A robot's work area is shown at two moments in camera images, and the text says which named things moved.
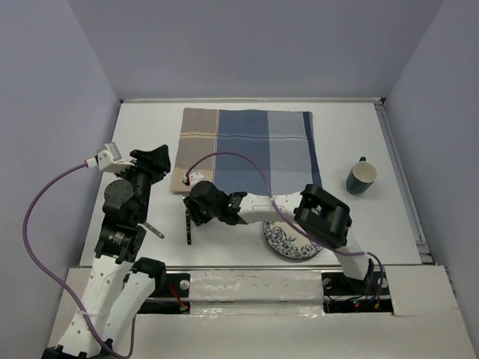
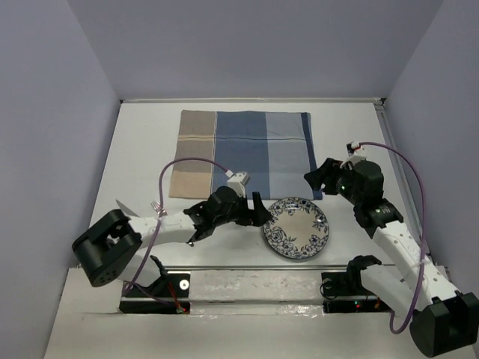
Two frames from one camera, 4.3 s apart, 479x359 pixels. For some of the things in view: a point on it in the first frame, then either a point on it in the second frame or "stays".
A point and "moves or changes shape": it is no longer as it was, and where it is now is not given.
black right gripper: x=196 y=211 → x=321 y=174
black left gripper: x=160 y=166 → x=256 y=217
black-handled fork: x=188 y=226 moves or changes shape
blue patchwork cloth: x=254 y=152 stays
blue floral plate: x=287 y=241 stays
